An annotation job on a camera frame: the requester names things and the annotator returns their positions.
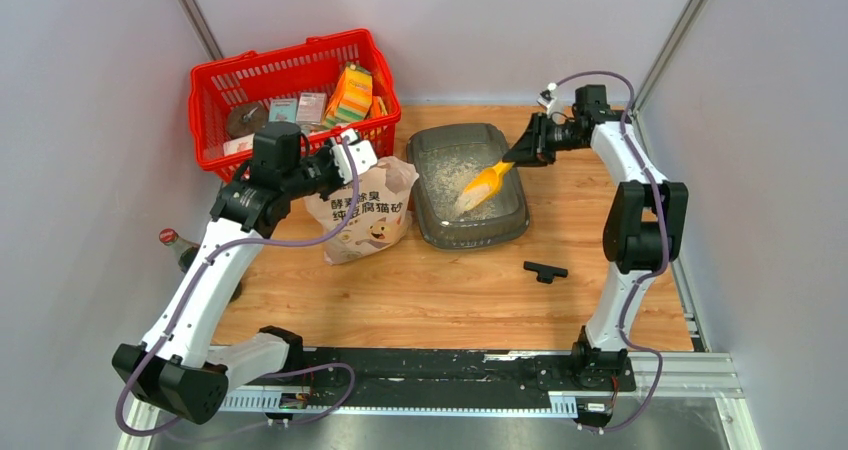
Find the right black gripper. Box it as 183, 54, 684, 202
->
504, 111, 587, 167

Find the yellow plastic scoop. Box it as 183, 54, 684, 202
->
454, 161, 513, 214

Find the cat litter bag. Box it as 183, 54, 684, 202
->
323, 156, 419, 265

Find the black bag clip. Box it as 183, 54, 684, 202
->
523, 261, 569, 285

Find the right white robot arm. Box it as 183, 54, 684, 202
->
504, 83, 688, 389

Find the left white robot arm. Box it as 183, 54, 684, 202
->
112, 122, 377, 437

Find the pink small box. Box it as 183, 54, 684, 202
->
296, 92, 327, 126

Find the grey plastic litter box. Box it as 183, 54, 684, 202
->
407, 123, 530, 250

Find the teal small box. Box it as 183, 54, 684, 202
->
268, 98, 298, 123

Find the white pink flat box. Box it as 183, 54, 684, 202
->
223, 135, 253, 156

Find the orange sponge pack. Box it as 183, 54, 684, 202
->
322, 63, 374, 129

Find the brown round disc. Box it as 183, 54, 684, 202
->
225, 102, 268, 139

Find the red plastic shopping basket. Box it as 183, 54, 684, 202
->
188, 28, 401, 182

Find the cola bottle red cap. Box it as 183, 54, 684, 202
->
158, 228, 199, 273

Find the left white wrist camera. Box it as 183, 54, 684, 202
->
330, 128, 378, 185

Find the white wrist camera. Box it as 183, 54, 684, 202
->
537, 82, 559, 115
330, 128, 378, 185

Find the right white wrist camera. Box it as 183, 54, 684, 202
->
537, 82, 559, 115

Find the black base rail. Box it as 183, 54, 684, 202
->
267, 347, 637, 419

